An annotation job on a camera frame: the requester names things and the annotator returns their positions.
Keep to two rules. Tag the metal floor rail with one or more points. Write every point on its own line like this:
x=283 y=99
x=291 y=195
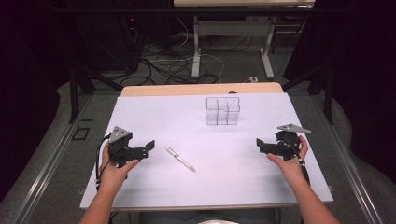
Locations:
x=355 y=174
x=46 y=174

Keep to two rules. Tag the person's right hand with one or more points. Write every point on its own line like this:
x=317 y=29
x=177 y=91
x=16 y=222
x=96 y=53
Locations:
x=292 y=171

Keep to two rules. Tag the person's left hand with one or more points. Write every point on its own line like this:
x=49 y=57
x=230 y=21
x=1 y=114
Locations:
x=112 y=175

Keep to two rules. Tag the silver pen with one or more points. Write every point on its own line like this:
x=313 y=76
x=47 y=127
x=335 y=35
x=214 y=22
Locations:
x=180 y=159

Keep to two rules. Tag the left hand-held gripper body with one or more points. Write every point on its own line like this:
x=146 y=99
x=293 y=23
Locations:
x=120 y=149

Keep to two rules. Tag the clear plastic organizer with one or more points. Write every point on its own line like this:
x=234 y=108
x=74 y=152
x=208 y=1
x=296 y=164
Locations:
x=222 y=112

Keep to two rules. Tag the black computer tower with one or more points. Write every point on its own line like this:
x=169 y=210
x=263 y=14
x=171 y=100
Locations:
x=118 y=40

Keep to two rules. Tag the black metal stand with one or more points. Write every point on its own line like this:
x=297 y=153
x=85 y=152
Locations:
x=74 y=93
x=327 y=93

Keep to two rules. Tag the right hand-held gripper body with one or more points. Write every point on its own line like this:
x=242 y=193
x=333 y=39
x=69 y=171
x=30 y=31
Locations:
x=286 y=144

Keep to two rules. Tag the white-legged desk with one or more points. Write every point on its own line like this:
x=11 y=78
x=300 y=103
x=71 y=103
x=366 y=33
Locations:
x=233 y=28

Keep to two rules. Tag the white power strip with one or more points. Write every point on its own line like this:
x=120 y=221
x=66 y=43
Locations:
x=253 y=79

